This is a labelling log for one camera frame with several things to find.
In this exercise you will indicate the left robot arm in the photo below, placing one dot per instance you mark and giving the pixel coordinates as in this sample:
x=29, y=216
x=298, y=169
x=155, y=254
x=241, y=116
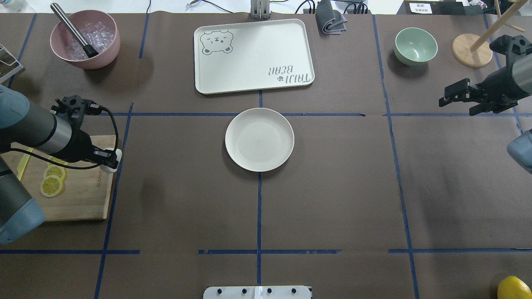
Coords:
x=55, y=137

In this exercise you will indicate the yellow plastic knife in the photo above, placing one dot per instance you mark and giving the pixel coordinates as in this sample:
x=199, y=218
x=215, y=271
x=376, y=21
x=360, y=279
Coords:
x=23, y=163

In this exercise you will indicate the grey folded cloth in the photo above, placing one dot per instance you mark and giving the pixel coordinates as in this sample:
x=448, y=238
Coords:
x=329, y=20

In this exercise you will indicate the yellow lemon right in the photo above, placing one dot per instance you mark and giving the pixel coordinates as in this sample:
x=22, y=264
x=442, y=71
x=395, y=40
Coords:
x=513, y=287

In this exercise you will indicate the white wire cup rack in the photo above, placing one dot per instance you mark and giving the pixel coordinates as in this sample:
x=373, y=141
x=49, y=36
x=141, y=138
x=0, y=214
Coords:
x=9, y=65

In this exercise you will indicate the lemon slice near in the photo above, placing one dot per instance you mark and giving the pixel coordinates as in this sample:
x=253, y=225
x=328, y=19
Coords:
x=51, y=186

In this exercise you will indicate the aluminium frame post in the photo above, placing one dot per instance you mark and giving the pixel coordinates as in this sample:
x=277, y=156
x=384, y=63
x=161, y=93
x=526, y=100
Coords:
x=260, y=9

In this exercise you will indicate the lemon slice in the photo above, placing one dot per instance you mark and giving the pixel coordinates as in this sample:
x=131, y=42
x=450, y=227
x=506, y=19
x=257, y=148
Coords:
x=55, y=170
x=51, y=186

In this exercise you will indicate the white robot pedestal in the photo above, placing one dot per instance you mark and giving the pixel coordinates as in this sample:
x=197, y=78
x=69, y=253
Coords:
x=259, y=292

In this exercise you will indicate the wooden mug stand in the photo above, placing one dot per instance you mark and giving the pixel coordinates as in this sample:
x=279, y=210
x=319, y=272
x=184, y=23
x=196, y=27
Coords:
x=474, y=51

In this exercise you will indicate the mint green bowl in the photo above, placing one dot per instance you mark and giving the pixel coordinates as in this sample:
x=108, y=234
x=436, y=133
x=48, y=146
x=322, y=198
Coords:
x=415, y=46

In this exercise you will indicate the lemon slice middle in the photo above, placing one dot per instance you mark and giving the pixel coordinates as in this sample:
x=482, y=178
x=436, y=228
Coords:
x=55, y=170

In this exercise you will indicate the cream bear tray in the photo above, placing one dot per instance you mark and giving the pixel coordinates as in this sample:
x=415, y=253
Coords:
x=252, y=56

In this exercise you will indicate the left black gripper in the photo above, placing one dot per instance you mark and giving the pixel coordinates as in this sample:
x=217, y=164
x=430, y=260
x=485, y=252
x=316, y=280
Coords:
x=80, y=146

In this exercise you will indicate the black box with label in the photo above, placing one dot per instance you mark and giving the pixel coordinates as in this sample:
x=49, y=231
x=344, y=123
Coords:
x=431, y=7

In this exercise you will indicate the white round plate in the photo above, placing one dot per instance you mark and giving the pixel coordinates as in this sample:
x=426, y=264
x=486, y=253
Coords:
x=259, y=139

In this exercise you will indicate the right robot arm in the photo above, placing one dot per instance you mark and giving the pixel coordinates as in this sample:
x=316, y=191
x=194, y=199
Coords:
x=521, y=72

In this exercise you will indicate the bamboo cutting board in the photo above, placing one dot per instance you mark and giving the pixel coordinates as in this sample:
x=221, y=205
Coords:
x=85, y=195

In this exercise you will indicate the pink bowl with ice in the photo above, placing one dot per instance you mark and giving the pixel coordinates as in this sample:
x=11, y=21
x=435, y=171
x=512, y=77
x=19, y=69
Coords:
x=94, y=45

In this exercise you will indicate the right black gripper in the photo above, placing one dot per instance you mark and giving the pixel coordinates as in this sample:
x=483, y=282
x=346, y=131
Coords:
x=499, y=87

